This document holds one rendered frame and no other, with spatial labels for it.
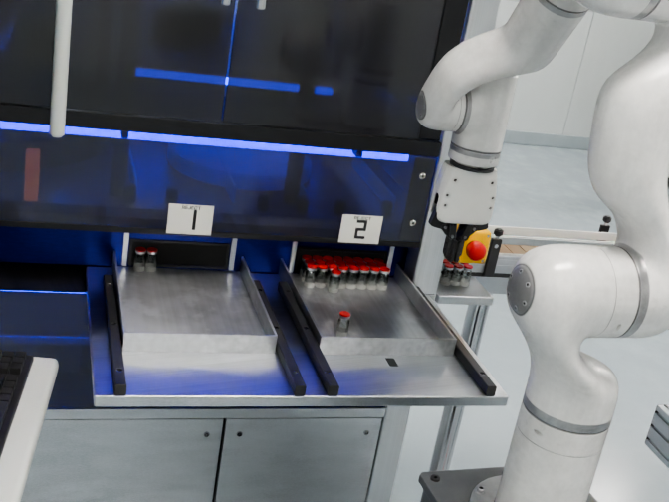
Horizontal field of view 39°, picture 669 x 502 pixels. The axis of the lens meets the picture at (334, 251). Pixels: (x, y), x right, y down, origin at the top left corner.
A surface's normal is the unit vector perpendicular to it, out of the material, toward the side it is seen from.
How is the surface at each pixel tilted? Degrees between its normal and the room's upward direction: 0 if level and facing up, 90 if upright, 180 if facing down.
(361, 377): 0
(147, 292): 0
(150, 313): 0
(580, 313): 88
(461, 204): 94
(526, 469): 90
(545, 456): 90
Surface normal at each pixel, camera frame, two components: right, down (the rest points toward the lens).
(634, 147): -0.24, 0.26
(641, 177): -0.04, 0.35
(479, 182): 0.28, 0.41
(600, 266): 0.30, -0.51
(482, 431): 0.16, -0.92
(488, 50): -0.44, -0.40
